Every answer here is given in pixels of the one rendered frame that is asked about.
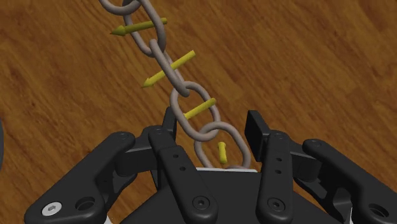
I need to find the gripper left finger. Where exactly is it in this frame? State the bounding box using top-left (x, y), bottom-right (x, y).
top-left (24, 106), bottom-right (219, 224)

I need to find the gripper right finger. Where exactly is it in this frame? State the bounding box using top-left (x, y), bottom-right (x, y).
top-left (244, 109), bottom-right (397, 224)

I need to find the grey chain with yellow spikes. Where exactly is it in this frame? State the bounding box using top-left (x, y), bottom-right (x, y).
top-left (98, 0), bottom-right (253, 170)

